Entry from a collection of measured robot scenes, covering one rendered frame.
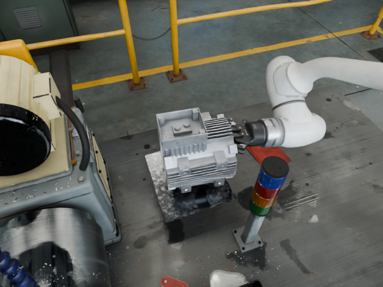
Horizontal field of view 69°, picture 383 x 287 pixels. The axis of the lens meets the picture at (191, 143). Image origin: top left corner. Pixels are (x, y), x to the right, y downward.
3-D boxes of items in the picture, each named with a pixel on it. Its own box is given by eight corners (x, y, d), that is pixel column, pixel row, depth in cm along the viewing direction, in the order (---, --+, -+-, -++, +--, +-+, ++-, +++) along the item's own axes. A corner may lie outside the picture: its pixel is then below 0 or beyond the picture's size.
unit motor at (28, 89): (25, 236, 80) (-87, 139, 47) (28, 151, 100) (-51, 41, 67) (116, 208, 85) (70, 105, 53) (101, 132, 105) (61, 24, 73)
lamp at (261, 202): (258, 210, 71) (261, 202, 67) (247, 191, 74) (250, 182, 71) (278, 204, 72) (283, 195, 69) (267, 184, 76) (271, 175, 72)
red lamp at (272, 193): (261, 202, 67) (265, 193, 64) (250, 182, 71) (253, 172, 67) (283, 195, 69) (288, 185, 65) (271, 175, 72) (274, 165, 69)
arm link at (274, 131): (288, 132, 80) (269, 134, 78) (277, 152, 86) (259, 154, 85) (275, 110, 85) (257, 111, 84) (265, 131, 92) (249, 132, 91)
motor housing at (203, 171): (170, 201, 84) (165, 164, 70) (160, 152, 96) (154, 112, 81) (233, 188, 87) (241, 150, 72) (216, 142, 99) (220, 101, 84)
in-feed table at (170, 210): (167, 236, 95) (164, 221, 86) (148, 173, 111) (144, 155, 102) (232, 214, 100) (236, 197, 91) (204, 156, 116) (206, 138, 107)
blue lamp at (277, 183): (265, 193, 64) (269, 182, 60) (253, 172, 67) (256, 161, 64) (288, 185, 65) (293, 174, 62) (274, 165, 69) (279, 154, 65)
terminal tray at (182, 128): (163, 159, 75) (161, 142, 69) (158, 131, 82) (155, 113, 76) (207, 151, 77) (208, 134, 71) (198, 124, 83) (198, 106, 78)
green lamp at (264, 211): (255, 218, 74) (258, 210, 71) (244, 199, 78) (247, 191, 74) (274, 212, 75) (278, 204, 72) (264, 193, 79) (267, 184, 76)
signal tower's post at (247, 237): (241, 253, 91) (268, 185, 59) (231, 230, 96) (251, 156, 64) (263, 245, 93) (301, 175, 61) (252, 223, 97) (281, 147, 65)
